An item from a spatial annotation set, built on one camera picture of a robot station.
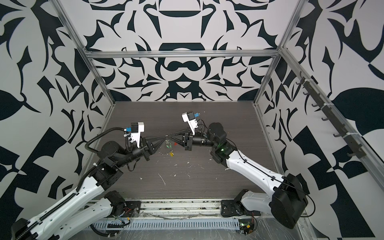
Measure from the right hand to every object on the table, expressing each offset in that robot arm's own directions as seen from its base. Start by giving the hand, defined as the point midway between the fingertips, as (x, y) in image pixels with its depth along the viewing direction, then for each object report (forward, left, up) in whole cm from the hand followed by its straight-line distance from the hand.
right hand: (170, 140), depth 60 cm
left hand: (+1, +2, +1) cm, 2 cm away
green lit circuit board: (-26, -33, -36) cm, 55 cm away
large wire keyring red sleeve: (-1, -2, -2) cm, 3 cm away
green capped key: (0, +1, -6) cm, 7 cm away
